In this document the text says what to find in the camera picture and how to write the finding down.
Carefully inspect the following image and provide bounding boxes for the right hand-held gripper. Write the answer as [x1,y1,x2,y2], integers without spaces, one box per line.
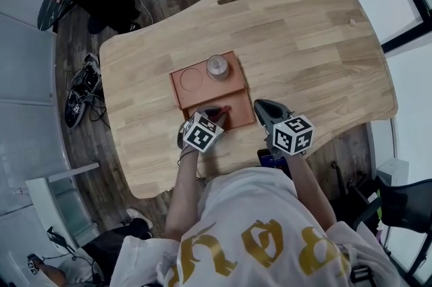
[253,98,315,159]

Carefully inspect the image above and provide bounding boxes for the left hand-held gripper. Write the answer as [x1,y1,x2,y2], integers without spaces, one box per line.
[178,105,232,154]

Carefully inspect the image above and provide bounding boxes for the red and black utility knife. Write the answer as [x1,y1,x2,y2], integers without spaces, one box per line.
[209,104,234,121]

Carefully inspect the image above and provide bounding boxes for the brown box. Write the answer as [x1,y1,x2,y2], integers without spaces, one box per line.
[168,49,257,132]

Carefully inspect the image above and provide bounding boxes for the person's right forearm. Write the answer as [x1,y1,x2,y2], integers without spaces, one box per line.
[286,153,339,232]

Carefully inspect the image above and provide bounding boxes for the person's left forearm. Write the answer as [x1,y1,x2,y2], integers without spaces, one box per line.
[164,143,211,241]

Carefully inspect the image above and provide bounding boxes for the white box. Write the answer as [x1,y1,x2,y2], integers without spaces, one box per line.
[375,158,410,186]

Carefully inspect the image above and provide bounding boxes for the clear plastic cup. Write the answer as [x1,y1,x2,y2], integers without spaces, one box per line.
[206,54,231,82]

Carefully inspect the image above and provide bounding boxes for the dark phone with blue screen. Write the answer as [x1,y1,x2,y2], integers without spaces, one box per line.
[256,148,292,179]

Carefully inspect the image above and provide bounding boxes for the person's white shoe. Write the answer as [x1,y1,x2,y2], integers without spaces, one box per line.
[126,207,155,230]

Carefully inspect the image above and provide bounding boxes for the white shirt with gold print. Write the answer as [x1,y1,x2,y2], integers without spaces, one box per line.
[113,166,408,287]

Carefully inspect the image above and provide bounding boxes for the grey power strip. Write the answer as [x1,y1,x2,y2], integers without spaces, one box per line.
[72,53,103,95]

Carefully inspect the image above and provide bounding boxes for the dark patterned board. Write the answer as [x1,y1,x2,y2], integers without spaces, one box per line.
[64,88,89,129]

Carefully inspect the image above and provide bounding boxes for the black mesh chair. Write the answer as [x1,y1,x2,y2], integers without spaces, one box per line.
[350,175,432,236]

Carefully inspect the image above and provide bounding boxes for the person's black trousers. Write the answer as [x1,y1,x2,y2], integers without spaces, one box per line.
[82,226,153,283]

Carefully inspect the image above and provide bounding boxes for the white shelf unit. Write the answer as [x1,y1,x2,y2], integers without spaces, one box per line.
[24,161,101,248]

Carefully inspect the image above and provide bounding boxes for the round dark side table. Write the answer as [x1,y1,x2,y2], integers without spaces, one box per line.
[36,0,74,32]

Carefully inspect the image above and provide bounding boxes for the tangle of black cables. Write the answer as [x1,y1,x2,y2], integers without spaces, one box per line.
[64,69,112,130]

